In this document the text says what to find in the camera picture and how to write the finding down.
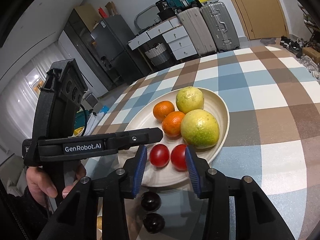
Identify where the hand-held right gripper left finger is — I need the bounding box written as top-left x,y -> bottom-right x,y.
37,144 -> 148,240

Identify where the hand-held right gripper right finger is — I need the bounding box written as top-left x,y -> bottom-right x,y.
184,146 -> 295,240

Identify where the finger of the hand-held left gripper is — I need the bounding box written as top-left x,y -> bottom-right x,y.
105,127 -> 164,151

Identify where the red tomato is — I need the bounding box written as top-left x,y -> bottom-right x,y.
170,144 -> 188,172
149,144 -> 170,167

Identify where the cream round plate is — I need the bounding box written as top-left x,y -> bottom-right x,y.
117,87 -> 230,187

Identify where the dark purple plum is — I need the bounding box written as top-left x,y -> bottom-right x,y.
142,213 -> 164,234
141,191 -> 162,210

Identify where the orange mandarin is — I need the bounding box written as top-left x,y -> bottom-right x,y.
153,101 -> 175,121
162,111 -> 186,138

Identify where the yellow-green guava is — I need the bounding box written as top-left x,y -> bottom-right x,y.
180,109 -> 220,148
176,87 -> 205,114

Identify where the person's left forearm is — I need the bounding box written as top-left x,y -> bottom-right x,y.
12,187 -> 52,240

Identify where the person's left hand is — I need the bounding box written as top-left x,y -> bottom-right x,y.
25,162 -> 87,207

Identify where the green basin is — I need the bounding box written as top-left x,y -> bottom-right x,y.
75,110 -> 91,131

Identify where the white curtain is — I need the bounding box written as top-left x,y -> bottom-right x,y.
0,42 -> 75,160

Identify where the woven laundry basket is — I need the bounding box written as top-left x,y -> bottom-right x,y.
145,42 -> 172,67

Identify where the dark tall cabinet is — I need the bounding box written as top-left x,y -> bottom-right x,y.
64,5 -> 110,98

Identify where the grey refrigerator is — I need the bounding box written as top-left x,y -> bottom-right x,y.
90,14 -> 144,92

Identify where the white drawer desk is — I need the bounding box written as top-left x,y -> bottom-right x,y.
127,15 -> 198,62

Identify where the large cardboard box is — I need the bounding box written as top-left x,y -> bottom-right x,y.
75,4 -> 103,29

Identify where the beige suitcase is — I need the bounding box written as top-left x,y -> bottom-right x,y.
177,7 -> 217,55

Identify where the brown paper bag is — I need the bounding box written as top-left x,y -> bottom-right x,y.
105,1 -> 117,15

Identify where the black bag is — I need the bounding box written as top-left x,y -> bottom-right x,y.
155,0 -> 171,13

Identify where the silver suitcase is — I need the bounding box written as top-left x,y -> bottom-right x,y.
200,2 -> 241,53

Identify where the scattered pile of shoes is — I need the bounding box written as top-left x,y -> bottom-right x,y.
280,35 -> 320,80

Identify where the small cardboard box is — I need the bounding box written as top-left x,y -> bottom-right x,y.
302,47 -> 320,64

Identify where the tan wooden door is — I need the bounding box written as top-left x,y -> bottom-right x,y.
220,0 -> 288,40

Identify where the wooden shoe rack with shoes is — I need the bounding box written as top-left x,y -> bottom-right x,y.
297,2 -> 320,43

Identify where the oval metal frame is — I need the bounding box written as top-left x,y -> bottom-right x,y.
134,4 -> 160,28

